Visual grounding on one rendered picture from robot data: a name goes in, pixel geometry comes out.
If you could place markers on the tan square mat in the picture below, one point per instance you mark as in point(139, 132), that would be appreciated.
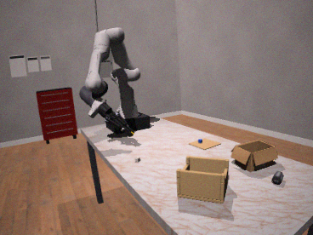
point(206, 143)

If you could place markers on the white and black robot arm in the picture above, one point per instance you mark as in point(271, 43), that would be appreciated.
point(127, 73)

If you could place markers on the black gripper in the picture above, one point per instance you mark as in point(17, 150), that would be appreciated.
point(119, 122)

